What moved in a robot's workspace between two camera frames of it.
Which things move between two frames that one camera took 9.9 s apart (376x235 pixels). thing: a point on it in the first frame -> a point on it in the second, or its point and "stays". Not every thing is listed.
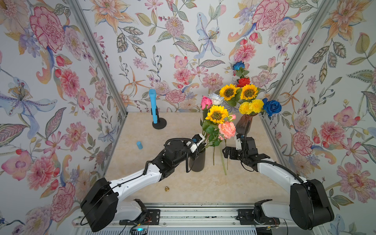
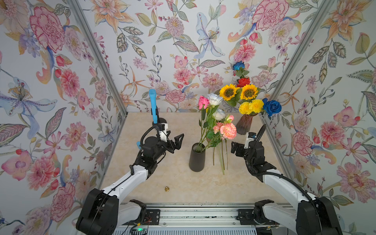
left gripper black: x=199 y=149 -> x=172 y=147
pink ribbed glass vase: x=244 y=124 stays
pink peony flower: x=227 y=129 stays
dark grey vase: x=198 y=164 stays
